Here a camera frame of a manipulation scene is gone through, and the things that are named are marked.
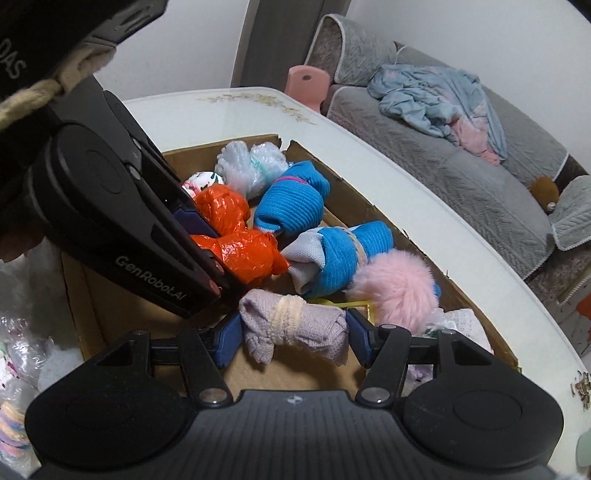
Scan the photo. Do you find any blue grey sock roll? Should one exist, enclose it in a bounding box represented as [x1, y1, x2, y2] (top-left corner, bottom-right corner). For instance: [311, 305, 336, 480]
[280, 220, 394, 298]

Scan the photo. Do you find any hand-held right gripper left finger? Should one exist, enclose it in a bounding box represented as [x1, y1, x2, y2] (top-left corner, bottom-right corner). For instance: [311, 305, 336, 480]
[95, 311, 245, 409]

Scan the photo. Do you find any lilac sock roll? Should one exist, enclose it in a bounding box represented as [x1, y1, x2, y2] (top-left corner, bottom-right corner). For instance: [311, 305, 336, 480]
[239, 289, 350, 368]

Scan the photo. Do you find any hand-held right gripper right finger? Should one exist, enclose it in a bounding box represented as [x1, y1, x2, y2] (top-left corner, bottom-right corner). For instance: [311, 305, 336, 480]
[346, 308, 497, 409]

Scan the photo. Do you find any pink plastic chair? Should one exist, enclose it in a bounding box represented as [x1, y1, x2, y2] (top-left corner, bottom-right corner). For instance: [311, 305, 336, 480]
[285, 65, 329, 113]

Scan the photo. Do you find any brown plush toy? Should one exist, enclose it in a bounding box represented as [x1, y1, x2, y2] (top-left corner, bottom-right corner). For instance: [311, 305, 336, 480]
[529, 175, 562, 214]

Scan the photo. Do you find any blue sock roll pink band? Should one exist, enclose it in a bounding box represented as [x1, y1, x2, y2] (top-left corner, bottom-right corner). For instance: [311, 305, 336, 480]
[253, 161, 331, 237]

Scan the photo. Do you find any grey door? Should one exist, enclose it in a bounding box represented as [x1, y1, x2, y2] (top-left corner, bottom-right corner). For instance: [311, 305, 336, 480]
[230, 0, 352, 89]

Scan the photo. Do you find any pile of printed plastic bags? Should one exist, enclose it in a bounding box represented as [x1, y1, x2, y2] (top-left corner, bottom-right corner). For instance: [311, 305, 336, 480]
[0, 240, 75, 467]

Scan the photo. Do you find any light blue pink blanket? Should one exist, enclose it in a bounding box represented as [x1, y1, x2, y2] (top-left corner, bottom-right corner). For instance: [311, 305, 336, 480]
[367, 64, 508, 166]

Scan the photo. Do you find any pink fluffy pom-pom keychain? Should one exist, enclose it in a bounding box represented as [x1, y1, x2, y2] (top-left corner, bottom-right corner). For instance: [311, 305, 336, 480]
[307, 251, 443, 335]

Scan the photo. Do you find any cardboard box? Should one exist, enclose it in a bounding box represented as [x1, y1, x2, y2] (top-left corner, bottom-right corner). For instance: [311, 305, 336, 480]
[60, 134, 521, 398]

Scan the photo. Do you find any grey sofa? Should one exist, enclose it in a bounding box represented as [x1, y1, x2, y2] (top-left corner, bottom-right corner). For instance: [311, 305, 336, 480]
[302, 13, 591, 308]

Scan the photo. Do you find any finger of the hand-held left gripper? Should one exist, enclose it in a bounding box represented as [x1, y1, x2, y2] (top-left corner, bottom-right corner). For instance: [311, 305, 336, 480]
[181, 234, 251, 306]
[102, 90, 220, 239]

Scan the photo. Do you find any grey throw with white trim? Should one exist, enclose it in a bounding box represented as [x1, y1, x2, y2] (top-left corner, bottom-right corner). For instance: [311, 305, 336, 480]
[551, 174, 591, 253]

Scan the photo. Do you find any pale green cup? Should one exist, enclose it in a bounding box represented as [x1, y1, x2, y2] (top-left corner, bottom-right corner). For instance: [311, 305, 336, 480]
[575, 428, 591, 472]

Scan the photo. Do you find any white red printed bag bundle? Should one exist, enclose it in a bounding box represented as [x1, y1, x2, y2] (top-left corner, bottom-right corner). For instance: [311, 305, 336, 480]
[180, 171, 228, 198]

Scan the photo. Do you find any orange plastic bag bundle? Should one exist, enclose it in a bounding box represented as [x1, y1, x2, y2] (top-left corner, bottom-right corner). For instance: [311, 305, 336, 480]
[189, 230, 290, 285]
[193, 185, 252, 237]

